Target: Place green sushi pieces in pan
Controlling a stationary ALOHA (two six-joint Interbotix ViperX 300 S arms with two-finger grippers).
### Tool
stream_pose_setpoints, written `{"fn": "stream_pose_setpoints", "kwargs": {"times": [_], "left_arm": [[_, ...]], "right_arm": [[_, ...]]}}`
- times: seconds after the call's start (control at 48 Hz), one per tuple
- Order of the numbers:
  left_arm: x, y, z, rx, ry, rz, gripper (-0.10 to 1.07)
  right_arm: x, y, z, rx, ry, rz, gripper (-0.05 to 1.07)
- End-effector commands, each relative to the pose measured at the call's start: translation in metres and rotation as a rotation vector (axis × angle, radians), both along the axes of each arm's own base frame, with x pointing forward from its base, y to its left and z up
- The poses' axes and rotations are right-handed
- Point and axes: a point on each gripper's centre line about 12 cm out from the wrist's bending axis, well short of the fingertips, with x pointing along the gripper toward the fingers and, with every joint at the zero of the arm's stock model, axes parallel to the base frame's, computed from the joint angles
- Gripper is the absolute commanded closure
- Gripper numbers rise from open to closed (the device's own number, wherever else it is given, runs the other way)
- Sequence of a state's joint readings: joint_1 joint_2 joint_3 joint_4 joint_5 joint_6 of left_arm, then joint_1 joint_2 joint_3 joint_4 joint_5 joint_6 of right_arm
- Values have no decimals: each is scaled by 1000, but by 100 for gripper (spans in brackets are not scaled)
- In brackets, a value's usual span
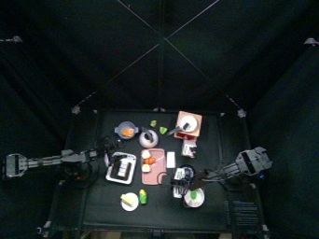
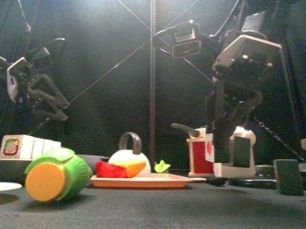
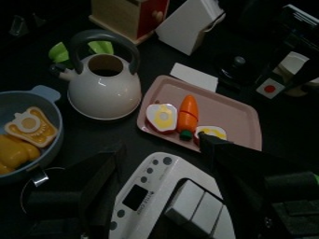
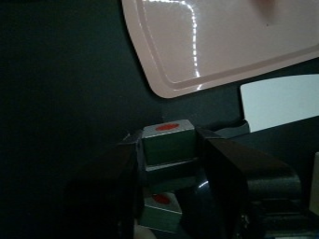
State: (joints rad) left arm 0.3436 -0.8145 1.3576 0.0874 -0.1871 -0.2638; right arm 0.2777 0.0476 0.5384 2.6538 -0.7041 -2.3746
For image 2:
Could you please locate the thin diagonal brace rod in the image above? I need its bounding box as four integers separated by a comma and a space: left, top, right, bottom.
253, 116, 306, 164

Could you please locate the yellow orange toy food piece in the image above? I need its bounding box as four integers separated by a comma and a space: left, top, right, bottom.
112, 159, 148, 179

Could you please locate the white kettle grey handle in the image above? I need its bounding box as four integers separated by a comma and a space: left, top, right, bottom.
108, 131, 152, 174

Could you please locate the green orange toy vegetable half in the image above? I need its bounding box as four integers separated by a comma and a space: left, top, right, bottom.
24, 147, 95, 203

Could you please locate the orange flat tray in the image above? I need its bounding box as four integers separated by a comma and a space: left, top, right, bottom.
90, 173, 207, 189

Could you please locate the red toy food piece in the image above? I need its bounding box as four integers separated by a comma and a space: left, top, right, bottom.
95, 160, 130, 179

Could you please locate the red white toy box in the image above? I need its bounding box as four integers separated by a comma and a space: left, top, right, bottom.
170, 123, 217, 179

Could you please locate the dark grey pan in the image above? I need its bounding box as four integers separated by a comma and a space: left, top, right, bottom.
0, 154, 110, 185

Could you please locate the thin vertical frame pole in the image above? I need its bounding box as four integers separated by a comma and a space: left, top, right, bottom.
150, 0, 156, 164

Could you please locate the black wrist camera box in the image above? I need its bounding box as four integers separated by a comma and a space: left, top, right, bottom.
152, 21, 203, 59

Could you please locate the white plate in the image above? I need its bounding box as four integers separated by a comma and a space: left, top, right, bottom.
0, 182, 24, 192

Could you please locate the light green toy leaf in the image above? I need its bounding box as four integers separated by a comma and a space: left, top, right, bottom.
152, 159, 172, 174

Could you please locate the black flat lid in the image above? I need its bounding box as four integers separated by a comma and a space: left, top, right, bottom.
207, 176, 278, 190

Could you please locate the dark green sushi piece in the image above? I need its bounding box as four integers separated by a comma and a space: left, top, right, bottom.
273, 158, 306, 197

